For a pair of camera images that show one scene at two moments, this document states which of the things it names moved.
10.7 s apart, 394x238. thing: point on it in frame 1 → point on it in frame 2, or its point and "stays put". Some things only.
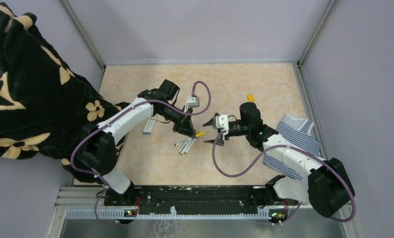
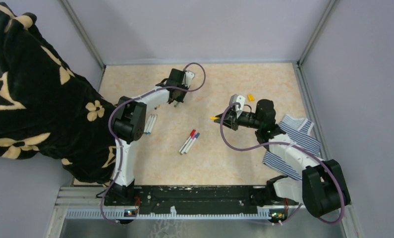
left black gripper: [184, 125] → [180, 98]
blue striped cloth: [295, 131] stays put
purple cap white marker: [149, 126] stays put
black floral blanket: [37, 104] stays put
